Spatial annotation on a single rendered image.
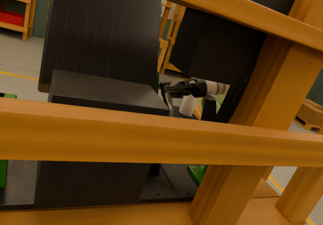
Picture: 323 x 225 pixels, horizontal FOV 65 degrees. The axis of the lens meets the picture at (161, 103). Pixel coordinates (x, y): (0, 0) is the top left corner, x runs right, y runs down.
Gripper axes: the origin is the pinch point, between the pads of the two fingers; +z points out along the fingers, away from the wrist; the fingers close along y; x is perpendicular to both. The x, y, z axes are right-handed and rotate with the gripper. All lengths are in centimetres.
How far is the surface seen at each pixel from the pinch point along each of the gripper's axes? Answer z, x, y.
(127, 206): 20.2, 35.2, -7.0
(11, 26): 126, -324, -401
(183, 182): -3.9, 32.3, -16.0
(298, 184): -46, 43, -4
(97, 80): 25.5, -0.7, 12.4
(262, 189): -43, 43, -23
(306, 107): -465, -56, -344
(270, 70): -14.2, 10.4, 33.8
